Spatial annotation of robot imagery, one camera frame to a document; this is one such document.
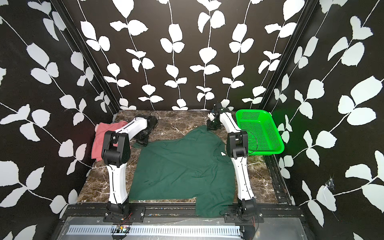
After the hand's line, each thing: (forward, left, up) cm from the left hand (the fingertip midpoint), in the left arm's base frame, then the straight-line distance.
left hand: (135, 141), depth 94 cm
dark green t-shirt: (-15, -39, -8) cm, 43 cm away
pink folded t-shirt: (+11, +26, 0) cm, 28 cm away
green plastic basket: (+2, -86, -3) cm, 86 cm away
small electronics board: (-46, -1, -6) cm, 46 cm away
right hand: (+14, -48, -4) cm, 50 cm away
